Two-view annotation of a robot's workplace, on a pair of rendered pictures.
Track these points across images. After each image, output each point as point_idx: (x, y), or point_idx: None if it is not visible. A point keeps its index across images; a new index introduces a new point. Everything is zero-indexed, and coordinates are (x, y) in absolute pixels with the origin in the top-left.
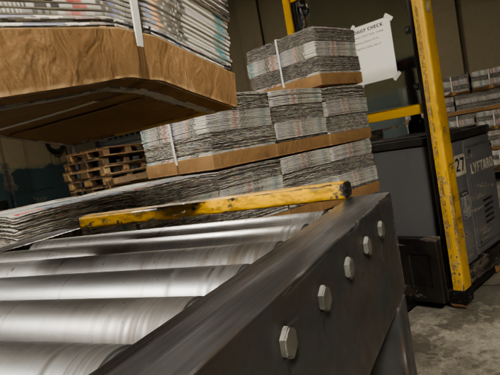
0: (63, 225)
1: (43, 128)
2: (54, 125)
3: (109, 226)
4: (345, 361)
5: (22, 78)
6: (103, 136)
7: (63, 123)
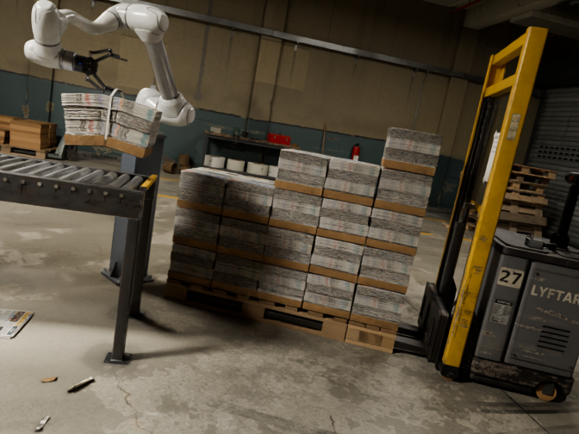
0: (196, 180)
1: None
2: None
3: (212, 189)
4: (78, 202)
5: (73, 142)
6: None
7: None
